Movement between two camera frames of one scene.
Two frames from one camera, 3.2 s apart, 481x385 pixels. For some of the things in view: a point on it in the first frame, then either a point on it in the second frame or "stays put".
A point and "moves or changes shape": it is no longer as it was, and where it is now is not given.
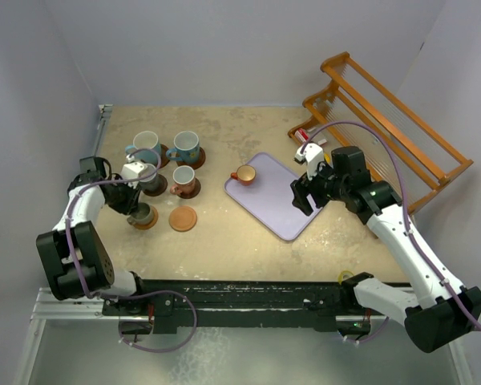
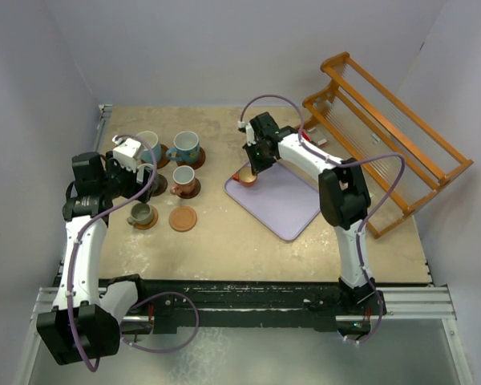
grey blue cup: (149, 183) moves or changes shape
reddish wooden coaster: (164, 160) stays put
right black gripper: (303, 187) -> (257, 167)
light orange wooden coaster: (183, 218) stays put
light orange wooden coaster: (152, 223) stays put
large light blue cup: (145, 147) stays put
